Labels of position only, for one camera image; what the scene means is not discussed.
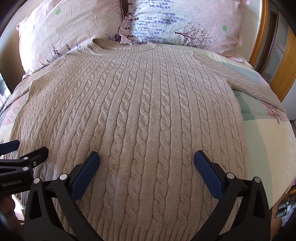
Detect pink floral pillow right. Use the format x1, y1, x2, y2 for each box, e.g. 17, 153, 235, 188
119, 0, 252, 62

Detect wooden bed headboard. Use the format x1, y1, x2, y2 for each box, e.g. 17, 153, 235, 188
248, 0, 268, 67

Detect pastel patchwork bed sheet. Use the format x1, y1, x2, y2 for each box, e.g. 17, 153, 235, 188
1, 45, 295, 208

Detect beige cable-knit sweater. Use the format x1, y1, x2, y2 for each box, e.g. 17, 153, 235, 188
6, 39, 283, 240

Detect pink floral pillow left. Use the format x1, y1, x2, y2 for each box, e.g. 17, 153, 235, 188
16, 1, 124, 75

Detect cluttered items pile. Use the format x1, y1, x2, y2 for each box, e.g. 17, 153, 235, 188
275, 200, 295, 218

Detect person's left hand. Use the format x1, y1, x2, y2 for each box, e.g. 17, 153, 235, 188
1, 195, 23, 240

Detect pink floral pillow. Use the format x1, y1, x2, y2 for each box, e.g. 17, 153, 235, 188
16, 1, 124, 75
119, 0, 252, 62

